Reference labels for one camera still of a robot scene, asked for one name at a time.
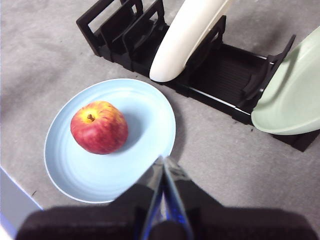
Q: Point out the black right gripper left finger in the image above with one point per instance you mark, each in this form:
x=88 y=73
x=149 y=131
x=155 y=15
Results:
x=100 y=222

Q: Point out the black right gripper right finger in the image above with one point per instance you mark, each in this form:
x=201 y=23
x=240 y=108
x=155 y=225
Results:
x=237 y=225

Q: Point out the blue plate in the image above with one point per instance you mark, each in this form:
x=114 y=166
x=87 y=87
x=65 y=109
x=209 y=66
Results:
x=105 y=175

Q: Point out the red apple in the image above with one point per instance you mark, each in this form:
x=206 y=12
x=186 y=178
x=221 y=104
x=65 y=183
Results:
x=100 y=130

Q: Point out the green plate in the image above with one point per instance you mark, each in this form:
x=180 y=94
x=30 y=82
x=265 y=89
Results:
x=292 y=100

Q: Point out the black plate rack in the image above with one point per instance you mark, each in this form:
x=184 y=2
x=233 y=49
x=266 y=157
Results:
x=225 y=70

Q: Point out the white plate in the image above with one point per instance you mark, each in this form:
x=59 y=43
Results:
x=185 y=37

